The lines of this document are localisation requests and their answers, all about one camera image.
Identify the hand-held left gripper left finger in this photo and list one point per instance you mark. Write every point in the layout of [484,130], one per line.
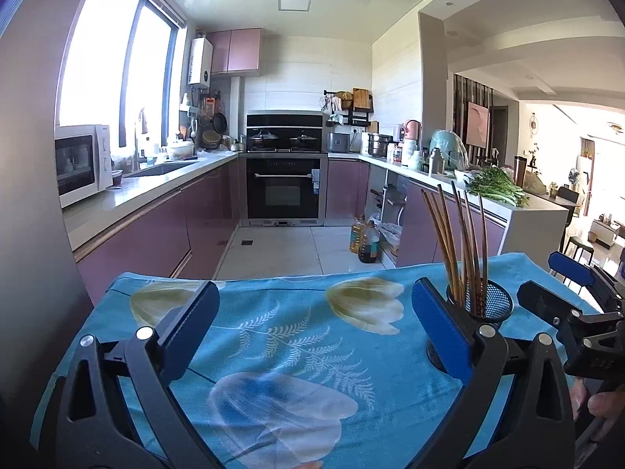
[193,332]

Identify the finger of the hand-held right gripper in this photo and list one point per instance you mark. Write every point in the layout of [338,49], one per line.
[569,268]
[537,298]

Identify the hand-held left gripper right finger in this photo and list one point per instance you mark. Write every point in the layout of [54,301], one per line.
[439,332]

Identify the black mesh pen holder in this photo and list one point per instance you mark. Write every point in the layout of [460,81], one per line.
[493,303]

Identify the bunch of wooden chopsticks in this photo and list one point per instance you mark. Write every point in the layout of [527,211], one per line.
[469,278]

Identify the person's right hand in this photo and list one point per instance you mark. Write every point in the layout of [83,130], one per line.
[605,403]

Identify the green stool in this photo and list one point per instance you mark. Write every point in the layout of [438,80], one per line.
[580,243]

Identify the white kitchen countertop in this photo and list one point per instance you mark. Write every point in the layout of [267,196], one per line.
[146,185]
[537,210]

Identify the pink base cabinet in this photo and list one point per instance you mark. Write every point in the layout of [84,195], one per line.
[161,234]
[425,229]

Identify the blue floral tablecloth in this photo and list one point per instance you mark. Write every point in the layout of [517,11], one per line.
[293,303]

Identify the leafy green vegetables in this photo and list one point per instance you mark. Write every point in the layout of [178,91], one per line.
[495,188]

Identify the white plastic bag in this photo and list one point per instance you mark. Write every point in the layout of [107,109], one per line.
[390,234]

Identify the brown tumbler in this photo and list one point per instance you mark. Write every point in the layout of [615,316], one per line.
[520,171]

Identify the oil bottles on floor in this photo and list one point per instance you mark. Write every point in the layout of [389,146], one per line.
[369,244]

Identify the kitchen sink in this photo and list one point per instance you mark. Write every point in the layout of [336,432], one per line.
[161,170]

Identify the steel thermos bottle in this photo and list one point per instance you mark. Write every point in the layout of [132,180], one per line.
[436,162]

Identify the black integrated stove oven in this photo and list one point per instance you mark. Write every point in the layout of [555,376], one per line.
[285,190]

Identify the mint green air fryer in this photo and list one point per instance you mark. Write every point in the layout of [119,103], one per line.
[447,149]

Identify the white casserole pot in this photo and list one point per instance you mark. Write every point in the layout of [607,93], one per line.
[179,151]

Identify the dark slatted partition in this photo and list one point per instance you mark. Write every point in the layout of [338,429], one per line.
[459,117]

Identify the small steel kettle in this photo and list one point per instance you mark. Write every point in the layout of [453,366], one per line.
[237,146]

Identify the stainless steel stockpot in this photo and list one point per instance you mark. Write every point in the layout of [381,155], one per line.
[380,145]

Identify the steel kitchen faucet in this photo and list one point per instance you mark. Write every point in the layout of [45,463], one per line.
[138,141]

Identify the pink electric kettle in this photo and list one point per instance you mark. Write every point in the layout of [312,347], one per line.
[411,131]

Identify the black lidded pot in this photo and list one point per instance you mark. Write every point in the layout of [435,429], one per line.
[263,140]
[303,140]

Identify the white microwave oven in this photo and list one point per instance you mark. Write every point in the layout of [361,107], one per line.
[78,161]

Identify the hanging frying pan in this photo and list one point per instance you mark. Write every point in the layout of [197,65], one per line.
[220,126]

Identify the silver countertop appliance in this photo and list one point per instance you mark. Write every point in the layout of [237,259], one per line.
[338,142]

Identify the wooden cutting board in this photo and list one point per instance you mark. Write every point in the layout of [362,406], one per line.
[361,98]

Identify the white water heater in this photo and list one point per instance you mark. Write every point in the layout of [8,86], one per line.
[200,61]

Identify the kitchen window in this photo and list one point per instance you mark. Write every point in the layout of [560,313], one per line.
[97,58]

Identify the wall clock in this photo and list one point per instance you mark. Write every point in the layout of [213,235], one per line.
[533,124]

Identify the pink wall picture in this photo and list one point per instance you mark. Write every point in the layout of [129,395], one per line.
[477,124]

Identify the black wall rack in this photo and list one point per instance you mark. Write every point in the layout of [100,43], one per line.
[359,117]

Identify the pink wall cabinet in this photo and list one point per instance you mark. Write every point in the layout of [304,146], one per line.
[237,51]

